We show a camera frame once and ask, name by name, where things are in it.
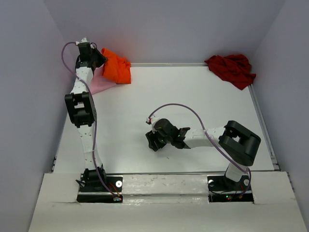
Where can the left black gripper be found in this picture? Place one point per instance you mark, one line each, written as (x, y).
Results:
(101, 59)

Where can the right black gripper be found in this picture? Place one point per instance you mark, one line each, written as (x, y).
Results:
(151, 137)

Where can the orange t shirt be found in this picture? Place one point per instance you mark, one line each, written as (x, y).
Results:
(116, 68)

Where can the dark red t shirt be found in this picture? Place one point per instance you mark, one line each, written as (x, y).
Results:
(234, 69)

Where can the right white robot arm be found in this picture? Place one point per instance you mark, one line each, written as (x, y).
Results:
(237, 144)

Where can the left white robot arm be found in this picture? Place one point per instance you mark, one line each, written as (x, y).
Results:
(82, 112)

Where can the pink t shirt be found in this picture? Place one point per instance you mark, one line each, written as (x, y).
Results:
(100, 83)

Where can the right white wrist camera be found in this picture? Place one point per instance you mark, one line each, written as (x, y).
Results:
(152, 120)

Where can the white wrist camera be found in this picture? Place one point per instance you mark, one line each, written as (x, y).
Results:
(152, 120)
(83, 40)

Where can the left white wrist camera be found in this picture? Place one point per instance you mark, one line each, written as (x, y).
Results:
(83, 40)

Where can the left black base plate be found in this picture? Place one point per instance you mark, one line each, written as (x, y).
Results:
(97, 193)

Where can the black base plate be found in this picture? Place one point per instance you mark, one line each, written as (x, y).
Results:
(224, 190)
(97, 193)

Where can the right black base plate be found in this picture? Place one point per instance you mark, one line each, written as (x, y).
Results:
(224, 190)

